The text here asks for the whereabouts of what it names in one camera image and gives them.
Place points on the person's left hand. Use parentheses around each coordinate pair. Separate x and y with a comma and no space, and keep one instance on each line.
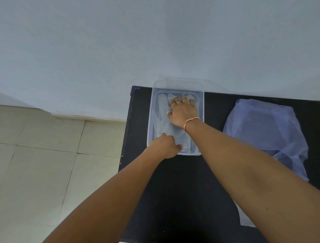
(163,147)

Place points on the person's right hand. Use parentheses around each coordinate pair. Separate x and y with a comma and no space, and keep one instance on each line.
(183,112)

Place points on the person's right thumb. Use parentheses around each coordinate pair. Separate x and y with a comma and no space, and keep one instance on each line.
(170,115)

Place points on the person's right middle finger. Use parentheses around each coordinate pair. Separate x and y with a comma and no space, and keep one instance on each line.
(185,99)

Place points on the transparent plastic glove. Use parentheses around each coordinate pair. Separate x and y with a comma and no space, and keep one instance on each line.
(162,112)

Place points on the clear plastic container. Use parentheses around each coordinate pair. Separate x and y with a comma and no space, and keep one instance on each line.
(152,117)

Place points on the person's right forearm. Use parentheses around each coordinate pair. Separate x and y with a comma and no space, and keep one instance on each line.
(250,175)

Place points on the person's left forearm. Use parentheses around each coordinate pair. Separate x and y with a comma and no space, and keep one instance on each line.
(112,197)

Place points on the translucent plastic bag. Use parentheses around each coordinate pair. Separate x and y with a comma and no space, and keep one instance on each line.
(270,125)

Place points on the white plastic sheet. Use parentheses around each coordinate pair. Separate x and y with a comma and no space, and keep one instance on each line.
(246,217)

